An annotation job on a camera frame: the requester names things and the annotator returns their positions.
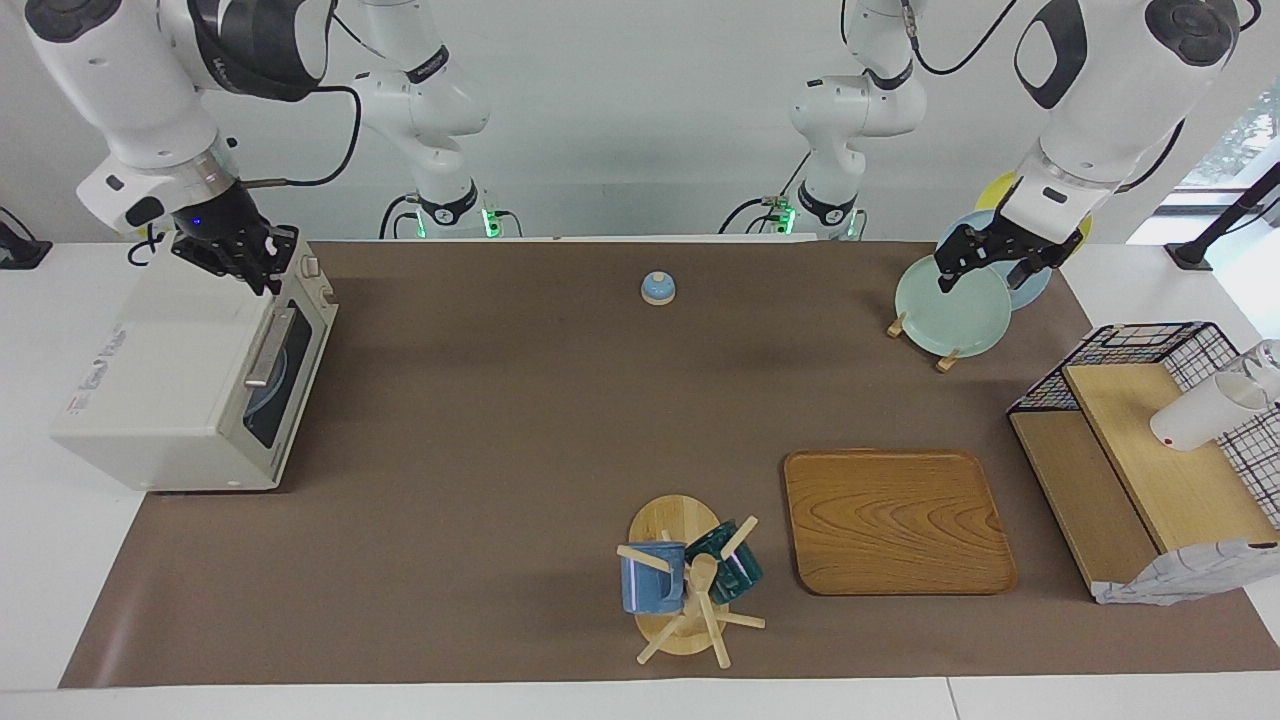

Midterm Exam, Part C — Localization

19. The light blue serving plate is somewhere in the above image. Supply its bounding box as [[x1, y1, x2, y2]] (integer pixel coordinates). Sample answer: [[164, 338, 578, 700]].
[[245, 340, 293, 426]]

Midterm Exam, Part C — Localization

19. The cream toaster oven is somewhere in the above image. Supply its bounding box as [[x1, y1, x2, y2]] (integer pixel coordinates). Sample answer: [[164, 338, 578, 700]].
[[50, 240, 339, 493]]

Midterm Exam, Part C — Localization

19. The light blue racked plate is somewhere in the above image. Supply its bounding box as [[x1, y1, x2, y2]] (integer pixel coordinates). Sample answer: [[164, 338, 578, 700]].
[[935, 210, 1053, 311]]

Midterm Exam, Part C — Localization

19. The pale green plate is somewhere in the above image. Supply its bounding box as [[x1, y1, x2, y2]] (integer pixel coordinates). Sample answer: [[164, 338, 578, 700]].
[[894, 254, 1014, 359]]

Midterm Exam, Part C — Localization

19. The yellow plate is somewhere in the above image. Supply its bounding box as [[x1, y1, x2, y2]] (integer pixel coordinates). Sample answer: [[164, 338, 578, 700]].
[[975, 170, 1093, 251]]

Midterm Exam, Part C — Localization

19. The wooden plate rack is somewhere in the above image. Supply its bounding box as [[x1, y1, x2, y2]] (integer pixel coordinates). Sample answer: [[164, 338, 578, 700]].
[[886, 312, 963, 373]]

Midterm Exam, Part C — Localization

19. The white cup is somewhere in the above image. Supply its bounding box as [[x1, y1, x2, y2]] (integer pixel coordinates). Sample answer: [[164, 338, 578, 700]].
[[1149, 372, 1269, 452]]

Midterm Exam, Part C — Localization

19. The wooden serving tray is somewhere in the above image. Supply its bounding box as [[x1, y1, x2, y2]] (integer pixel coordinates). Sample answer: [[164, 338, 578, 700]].
[[783, 449, 1019, 597]]

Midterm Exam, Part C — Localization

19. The wooden shelf box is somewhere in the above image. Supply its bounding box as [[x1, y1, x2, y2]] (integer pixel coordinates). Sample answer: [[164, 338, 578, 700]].
[[1008, 362, 1280, 601]]

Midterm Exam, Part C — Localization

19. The clear glass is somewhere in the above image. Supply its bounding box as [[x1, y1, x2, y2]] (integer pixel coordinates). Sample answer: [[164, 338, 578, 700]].
[[1228, 339, 1280, 401]]

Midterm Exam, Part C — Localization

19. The brown table mat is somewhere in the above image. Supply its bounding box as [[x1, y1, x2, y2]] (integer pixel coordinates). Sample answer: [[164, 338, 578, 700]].
[[58, 240, 1280, 689]]

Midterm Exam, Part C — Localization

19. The white patterned cloth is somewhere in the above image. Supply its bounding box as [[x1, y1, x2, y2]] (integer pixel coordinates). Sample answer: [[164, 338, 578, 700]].
[[1092, 538, 1280, 607]]

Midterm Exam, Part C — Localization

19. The dark green mug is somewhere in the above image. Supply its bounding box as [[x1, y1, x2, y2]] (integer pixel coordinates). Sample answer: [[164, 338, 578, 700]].
[[685, 520, 764, 605]]

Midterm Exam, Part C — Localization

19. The wooden mug tree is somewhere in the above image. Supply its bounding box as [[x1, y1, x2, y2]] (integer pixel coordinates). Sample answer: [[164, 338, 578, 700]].
[[616, 494, 767, 669]]

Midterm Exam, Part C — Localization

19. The blue mug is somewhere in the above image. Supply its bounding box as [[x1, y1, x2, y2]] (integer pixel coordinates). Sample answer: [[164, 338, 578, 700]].
[[620, 541, 688, 615]]

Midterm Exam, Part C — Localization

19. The black oven power cord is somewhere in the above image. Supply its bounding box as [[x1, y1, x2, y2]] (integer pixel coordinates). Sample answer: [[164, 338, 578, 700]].
[[127, 222, 171, 267]]

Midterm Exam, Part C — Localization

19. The black base cable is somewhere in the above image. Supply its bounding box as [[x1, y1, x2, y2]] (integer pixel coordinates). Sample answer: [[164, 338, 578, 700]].
[[380, 193, 421, 241], [720, 195, 791, 236]]

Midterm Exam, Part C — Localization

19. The black wire basket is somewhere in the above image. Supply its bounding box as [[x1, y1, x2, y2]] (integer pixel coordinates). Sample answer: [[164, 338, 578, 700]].
[[1007, 321, 1280, 531]]

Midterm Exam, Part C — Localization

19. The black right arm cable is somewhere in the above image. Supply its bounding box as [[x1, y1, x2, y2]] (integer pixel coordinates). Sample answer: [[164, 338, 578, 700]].
[[240, 85, 362, 191]]

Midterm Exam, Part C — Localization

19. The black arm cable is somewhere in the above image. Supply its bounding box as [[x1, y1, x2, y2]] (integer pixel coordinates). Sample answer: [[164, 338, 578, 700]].
[[240, 85, 362, 191], [898, 0, 1021, 77]]

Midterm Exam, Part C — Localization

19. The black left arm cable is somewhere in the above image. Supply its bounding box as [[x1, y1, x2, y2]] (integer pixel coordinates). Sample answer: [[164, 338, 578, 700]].
[[898, 0, 1021, 77]]

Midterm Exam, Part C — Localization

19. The black clamp mount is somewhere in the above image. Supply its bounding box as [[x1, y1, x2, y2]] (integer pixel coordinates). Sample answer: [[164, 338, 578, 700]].
[[0, 207, 53, 271]]

